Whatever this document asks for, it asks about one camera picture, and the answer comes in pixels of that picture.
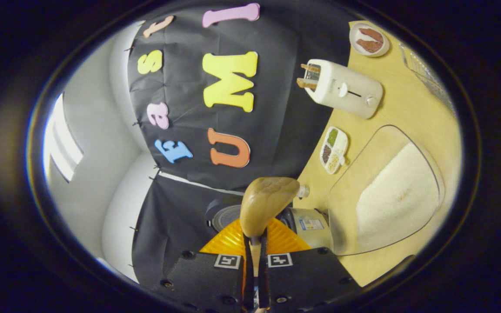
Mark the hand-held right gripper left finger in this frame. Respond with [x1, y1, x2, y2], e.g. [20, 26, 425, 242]
[159, 217, 255, 313]

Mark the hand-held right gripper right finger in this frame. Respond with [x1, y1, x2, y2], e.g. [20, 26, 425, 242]
[257, 217, 362, 313]

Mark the black and silver rice cooker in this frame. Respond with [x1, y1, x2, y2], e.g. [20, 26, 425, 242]
[205, 198, 334, 253]

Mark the wooden spoon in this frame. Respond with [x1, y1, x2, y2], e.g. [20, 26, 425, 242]
[240, 177, 300, 279]

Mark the clear box of rice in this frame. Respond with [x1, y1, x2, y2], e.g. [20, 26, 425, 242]
[328, 125, 446, 256]

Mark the metal wire chopstick holder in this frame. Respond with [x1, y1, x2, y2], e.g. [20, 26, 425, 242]
[398, 43, 458, 116]

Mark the black backdrop cloth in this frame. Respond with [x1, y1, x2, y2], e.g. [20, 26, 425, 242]
[128, 2, 355, 287]

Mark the white divided dish of beans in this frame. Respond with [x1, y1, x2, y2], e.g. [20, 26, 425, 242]
[320, 126, 349, 175]

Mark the white toaster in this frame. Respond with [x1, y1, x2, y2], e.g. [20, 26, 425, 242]
[305, 59, 384, 119]

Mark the large ceiling light panel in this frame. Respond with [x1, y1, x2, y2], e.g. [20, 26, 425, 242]
[44, 93, 84, 182]

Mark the white plate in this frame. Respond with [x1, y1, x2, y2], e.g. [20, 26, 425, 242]
[349, 22, 390, 57]

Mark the brown meat piece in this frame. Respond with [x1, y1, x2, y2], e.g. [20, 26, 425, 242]
[358, 27, 384, 43]
[356, 39, 382, 53]

